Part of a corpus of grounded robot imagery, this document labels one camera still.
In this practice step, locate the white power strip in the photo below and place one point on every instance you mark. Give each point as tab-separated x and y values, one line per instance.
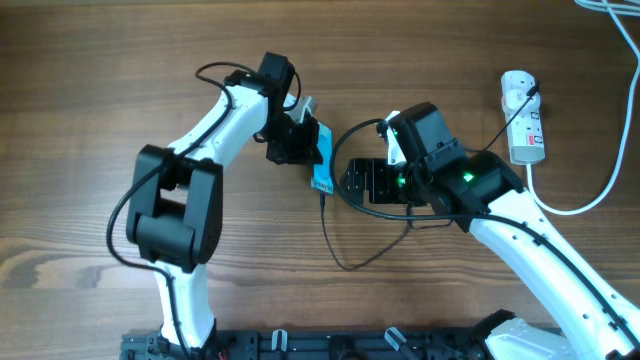
524	131

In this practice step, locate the blue smartphone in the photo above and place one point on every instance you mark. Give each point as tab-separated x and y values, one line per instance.
321	179

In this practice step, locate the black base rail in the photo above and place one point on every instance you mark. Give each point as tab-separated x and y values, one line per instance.
392	343

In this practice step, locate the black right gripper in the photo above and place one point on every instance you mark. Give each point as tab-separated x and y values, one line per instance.
378	169

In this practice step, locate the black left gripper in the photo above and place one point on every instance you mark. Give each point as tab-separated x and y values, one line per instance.
304	152

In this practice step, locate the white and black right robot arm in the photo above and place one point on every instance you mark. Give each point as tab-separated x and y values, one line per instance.
488	200

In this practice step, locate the white charger adapter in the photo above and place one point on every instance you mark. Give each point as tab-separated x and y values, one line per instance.
513	97

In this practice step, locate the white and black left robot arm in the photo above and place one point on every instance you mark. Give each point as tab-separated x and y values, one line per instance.
175	214

